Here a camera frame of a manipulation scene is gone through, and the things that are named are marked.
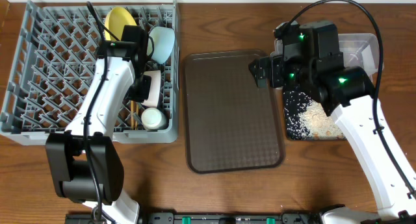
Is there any light blue bowl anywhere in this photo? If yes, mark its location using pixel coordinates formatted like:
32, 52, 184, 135
147, 27, 176, 64

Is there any pink bowl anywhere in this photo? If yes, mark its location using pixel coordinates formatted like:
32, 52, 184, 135
141, 70, 161, 108

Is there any yellow plate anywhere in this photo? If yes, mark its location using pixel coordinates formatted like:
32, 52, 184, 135
105, 6, 137, 41

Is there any small white cup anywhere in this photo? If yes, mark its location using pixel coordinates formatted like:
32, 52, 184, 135
140, 108, 168, 131

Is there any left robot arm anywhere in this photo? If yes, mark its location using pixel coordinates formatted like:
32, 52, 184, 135
45, 25, 151, 223

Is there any wooden chopstick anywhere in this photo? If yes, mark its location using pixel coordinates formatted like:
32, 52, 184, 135
135, 103, 139, 130
130, 100, 135, 130

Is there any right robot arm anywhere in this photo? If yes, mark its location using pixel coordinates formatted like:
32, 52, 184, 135
249, 21, 415, 223

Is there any grey dishwasher rack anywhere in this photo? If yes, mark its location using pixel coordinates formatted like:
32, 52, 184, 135
1, 2, 180, 145

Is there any rice food waste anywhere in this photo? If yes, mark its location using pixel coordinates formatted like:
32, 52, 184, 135
285, 90, 346, 140

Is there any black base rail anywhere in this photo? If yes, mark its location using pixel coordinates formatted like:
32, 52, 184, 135
64, 204, 368, 224

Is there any black waste tray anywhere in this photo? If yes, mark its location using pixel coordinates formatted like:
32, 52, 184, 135
281, 82, 347, 141

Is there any clear plastic bin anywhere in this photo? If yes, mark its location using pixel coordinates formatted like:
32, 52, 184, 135
271, 25, 384, 101

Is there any brown serving tray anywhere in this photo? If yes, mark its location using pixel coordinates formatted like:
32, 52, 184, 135
183, 49, 285, 174

